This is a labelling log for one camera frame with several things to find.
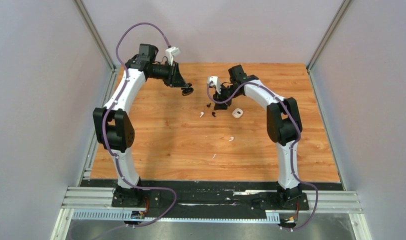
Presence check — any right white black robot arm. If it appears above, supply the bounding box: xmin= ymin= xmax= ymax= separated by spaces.
xmin=206 ymin=64 xmax=303 ymax=209

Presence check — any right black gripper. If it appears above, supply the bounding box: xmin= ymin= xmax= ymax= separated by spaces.
xmin=213 ymin=84 xmax=242 ymax=110

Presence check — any right aluminium corner post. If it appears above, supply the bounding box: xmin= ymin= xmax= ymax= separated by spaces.
xmin=306 ymin=0 xmax=353 ymax=73

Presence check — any aluminium frame rail front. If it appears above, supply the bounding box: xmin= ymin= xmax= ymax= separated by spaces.
xmin=61 ymin=187 xmax=363 ymax=214

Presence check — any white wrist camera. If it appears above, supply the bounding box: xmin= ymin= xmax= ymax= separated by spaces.
xmin=165 ymin=46 xmax=181 ymax=66
xmin=207 ymin=76 xmax=221 ymax=94

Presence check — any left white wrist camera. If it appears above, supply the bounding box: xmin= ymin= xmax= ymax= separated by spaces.
xmin=165 ymin=46 xmax=181 ymax=66

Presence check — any black earbud charging case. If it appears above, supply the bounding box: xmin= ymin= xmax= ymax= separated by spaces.
xmin=181 ymin=87 xmax=194 ymax=96

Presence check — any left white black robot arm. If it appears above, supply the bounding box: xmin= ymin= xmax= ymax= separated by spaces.
xmin=92 ymin=43 xmax=194 ymax=207

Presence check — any white earbud charging case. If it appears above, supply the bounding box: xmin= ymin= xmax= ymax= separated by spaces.
xmin=232 ymin=108 xmax=244 ymax=119

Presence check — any slotted cable duct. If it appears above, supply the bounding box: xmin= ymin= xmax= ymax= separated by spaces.
xmin=72 ymin=209 xmax=281 ymax=223

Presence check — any aluminium corner post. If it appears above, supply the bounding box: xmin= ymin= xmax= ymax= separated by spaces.
xmin=73 ymin=0 xmax=116 ymax=72
xmin=306 ymin=0 xmax=353 ymax=73

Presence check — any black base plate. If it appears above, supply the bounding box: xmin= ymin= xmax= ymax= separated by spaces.
xmin=80 ymin=179 xmax=344 ymax=219

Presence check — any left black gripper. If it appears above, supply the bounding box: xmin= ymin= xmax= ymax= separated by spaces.
xmin=148 ymin=60 xmax=188 ymax=89

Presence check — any left aluminium corner post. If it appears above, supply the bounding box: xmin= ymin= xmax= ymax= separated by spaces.
xmin=73 ymin=0 xmax=116 ymax=72

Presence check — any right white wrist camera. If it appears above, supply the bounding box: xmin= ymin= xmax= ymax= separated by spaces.
xmin=207 ymin=76 xmax=221 ymax=94

